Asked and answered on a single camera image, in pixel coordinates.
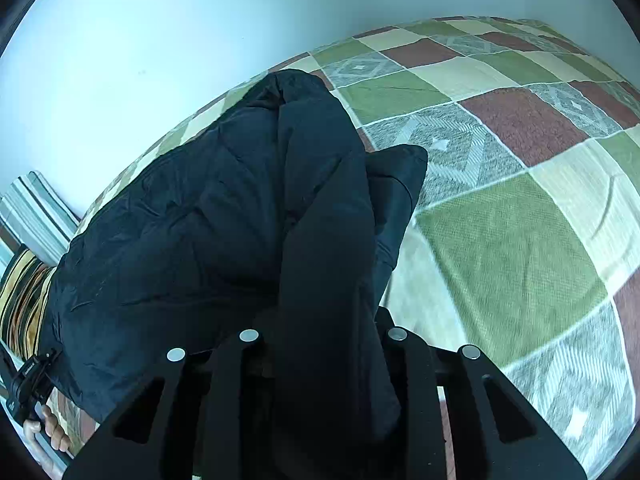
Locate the black puffer jacket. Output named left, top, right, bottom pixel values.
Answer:
left=39, top=70, right=427, bottom=439

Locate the person's left hand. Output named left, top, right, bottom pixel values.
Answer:
left=23, top=405, right=70, bottom=480

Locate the yellow black striped pillow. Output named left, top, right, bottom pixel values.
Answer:
left=0, top=245, right=55, bottom=361

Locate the checkered green red bedspread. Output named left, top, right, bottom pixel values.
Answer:
left=49, top=15, right=640, bottom=480

